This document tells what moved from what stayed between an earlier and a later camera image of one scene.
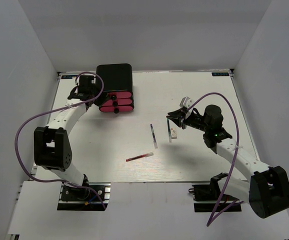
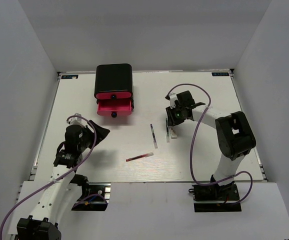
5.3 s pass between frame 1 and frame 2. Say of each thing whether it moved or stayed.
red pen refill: stayed
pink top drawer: stayed
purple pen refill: stayed
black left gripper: moved
